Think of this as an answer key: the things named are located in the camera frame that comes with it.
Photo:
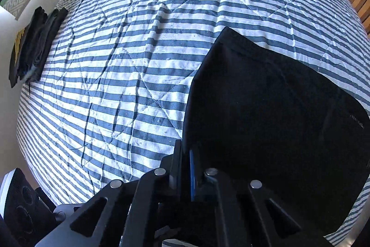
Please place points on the dark navy shorts pink trim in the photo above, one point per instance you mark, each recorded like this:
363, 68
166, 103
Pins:
256, 114

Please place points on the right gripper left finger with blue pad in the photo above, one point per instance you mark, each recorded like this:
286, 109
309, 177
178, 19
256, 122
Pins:
172, 165

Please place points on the stack of folded dark clothes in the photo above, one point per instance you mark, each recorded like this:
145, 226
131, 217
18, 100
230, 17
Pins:
32, 45

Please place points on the blue white striped bed quilt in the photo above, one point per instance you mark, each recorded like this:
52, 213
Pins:
112, 96

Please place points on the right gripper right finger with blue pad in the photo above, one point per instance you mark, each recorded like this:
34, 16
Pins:
195, 173

